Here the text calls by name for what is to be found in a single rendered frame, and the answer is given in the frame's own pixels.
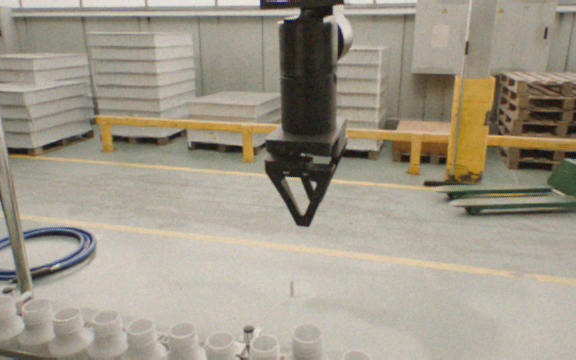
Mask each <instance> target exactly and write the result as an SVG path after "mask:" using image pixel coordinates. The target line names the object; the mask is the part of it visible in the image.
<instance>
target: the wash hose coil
mask: <svg viewBox="0 0 576 360"><path fill-rule="evenodd" d="M50 234H62V235H70V236H74V237H76V238H78V239H79V240H80V241H81V242H80V245H79V246H78V247H77V248H76V249H75V250H74V251H73V252H71V253H70V254H68V255H66V256H64V257H62V258H60V259H57V260H54V261H52V262H49V263H45V264H42V265H38V266H33V267H29V268H30V273H31V278H32V279H34V278H35V277H38V276H41V275H45V274H48V273H52V272H55V271H58V270H62V269H65V268H67V267H70V266H72V265H74V264H76V263H78V262H80V261H82V260H83V259H85V258H86V257H87V256H89V255H90V254H91V253H92V252H93V250H94V249H95V247H96V239H95V237H94V235H93V234H92V233H91V232H89V231H87V230H84V229H81V228H76V227H65V226H57V227H43V228H36V229H30V230H26V231H23V235H24V239H25V238H29V237H33V236H40V235H50ZM89 237H90V238H91V239H92V243H91V241H90V239H89ZM84 238H85V239H86V241H87V245H86V247H85V248H84V246H85V240H84ZM9 244H10V242H9V237H8V235H7V236H5V237H2V238H0V249H1V248H3V247H5V246H7V245H9ZM83 248H84V250H83ZM82 250H83V251H82ZM81 251H82V252H81ZM16 276H17V272H15V269H9V268H0V280H10V281H9V282H10V284H15V283H17V282H18V278H16Z"/></svg>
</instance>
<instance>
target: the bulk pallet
mask: <svg viewBox="0 0 576 360"><path fill-rule="evenodd" d="M85 84H86V82H85V81H42V82H17V81H16V82H8V83H0V115H1V120H2V126H3V131H4V137H5V143H6V148H7V154H12V153H15V152H18V151H21V150H24V149H28V156H29V157H37V156H40V155H43V154H46V153H49V152H53V151H56V150H59V149H62V148H65V147H68V146H71V145H73V144H76V143H79V142H82V141H85V140H88V139H91V138H94V137H92V136H93V128H91V127H90V119H91V116H90V115H89V114H88V107H89V104H87V98H86V97H87V95H88V93H86V91H85ZM74 135H81V136H82V137H83V138H80V139H77V140H74V141H71V142H70V139H69V138H70V137H72V136H74ZM56 141H57V146H56V147H53V148H49V149H46V150H43V148H42V146H44V145H46V144H49V143H53V142H56ZM14 148H15V149H14Z"/></svg>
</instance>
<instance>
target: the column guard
mask: <svg viewBox="0 0 576 360"><path fill-rule="evenodd" d="M494 85H495V78H493V77H492V76H490V77H489V79H464V87H463V97H462V107H461V117H460V127H459V136H458V146H457V156H456V165H455V178H456V179H457V180H458V181H460V182H468V183H480V184H482V182H481V180H482V172H484V164H485V156H486V148H487V141H488V133H489V118H490V111H491V107H492V100H493V93H494ZM460 87H461V76H460V75H457V76H456V77H455V86H454V96H453V106H452V120H451V129H450V136H449V146H448V159H447V169H446V176H445V177H443V181H445V180H447V179H449V178H451V174H452V166H453V157H454V147H455V137H456V127H457V117H458V107H459V97H460Z"/></svg>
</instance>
